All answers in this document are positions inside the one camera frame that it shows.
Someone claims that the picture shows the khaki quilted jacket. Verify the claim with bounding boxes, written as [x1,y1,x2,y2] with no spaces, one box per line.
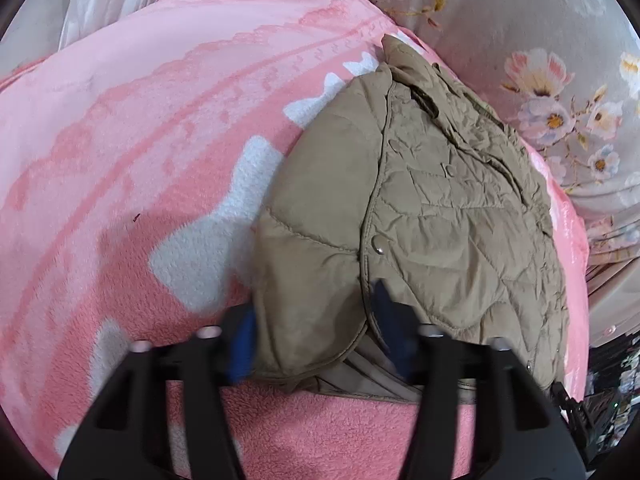
[250,34,572,404]

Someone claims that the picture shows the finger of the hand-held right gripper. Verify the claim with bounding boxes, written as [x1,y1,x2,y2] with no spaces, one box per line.
[549,381,601,461]

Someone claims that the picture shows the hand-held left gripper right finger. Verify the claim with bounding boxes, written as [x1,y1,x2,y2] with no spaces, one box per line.
[369,280,587,480]

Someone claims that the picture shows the dark shelf clutter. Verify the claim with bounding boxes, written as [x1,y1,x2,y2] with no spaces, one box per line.
[585,330,640,463]

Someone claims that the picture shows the pink bow-print blanket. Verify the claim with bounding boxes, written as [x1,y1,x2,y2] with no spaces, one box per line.
[0,0,592,480]

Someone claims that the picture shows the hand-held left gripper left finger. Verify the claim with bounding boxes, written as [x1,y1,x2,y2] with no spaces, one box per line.
[57,305,262,480]

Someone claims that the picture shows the grey floral sheet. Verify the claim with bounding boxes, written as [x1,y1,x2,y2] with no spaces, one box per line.
[345,0,640,348]

